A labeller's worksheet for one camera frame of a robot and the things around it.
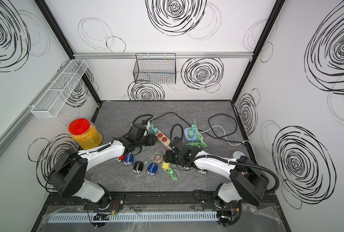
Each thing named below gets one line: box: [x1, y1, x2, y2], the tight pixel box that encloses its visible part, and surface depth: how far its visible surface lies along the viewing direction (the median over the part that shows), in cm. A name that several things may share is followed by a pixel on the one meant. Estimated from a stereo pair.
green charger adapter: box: [188, 124, 197, 139], surface depth 96 cm
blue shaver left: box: [123, 152, 134, 166], surface depth 86 cm
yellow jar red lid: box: [68, 117, 103, 150], surface depth 86 cm
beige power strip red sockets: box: [148, 125, 173, 151], surface depth 96 cm
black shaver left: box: [132, 160, 144, 174], surface depth 85 cm
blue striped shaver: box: [146, 162, 158, 176], surface depth 84 cm
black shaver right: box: [197, 169, 208, 175], surface depth 83 cm
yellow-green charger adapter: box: [160, 160, 171, 170], surface depth 84 cm
